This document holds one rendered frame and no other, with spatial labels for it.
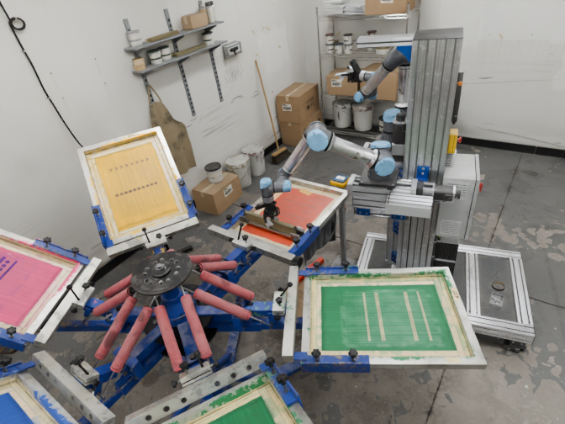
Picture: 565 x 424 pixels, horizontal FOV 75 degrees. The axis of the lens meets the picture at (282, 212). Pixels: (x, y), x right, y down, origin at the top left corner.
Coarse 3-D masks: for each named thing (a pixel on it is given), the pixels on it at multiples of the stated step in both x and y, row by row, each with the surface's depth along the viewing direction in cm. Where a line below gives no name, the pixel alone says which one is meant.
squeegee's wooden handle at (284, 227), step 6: (246, 216) 258; (252, 216) 254; (258, 216) 250; (258, 222) 253; (264, 222) 250; (276, 222) 243; (282, 222) 242; (276, 228) 246; (282, 228) 241; (288, 228) 238; (294, 228) 237
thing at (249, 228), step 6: (288, 192) 290; (294, 192) 289; (300, 192) 288; (282, 198) 284; (276, 204) 278; (246, 228) 259; (252, 228) 258; (258, 228) 257; (258, 234) 252; (264, 234) 251
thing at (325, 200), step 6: (306, 198) 280; (312, 198) 279; (318, 198) 278; (324, 198) 277; (330, 198) 276; (324, 204) 270; (318, 210) 265; (312, 216) 260; (288, 222) 258; (306, 222) 256; (306, 228) 250; (270, 234) 250; (276, 234) 249; (276, 240) 244; (282, 240) 243; (288, 240) 243
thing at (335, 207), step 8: (296, 184) 298; (304, 184) 293; (312, 184) 288; (320, 184) 287; (328, 192) 283; (336, 192) 278; (344, 192) 274; (256, 200) 280; (336, 200) 267; (344, 200) 269; (336, 208) 261; (328, 216) 253; (320, 224) 247; (240, 232) 250; (256, 240) 241; (280, 248) 231
